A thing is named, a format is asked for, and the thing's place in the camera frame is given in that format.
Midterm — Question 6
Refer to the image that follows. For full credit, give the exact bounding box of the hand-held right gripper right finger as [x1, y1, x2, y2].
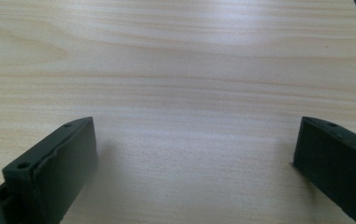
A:
[292, 116, 356, 224]

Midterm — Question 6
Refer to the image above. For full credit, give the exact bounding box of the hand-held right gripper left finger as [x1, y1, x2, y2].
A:
[0, 116, 99, 224]

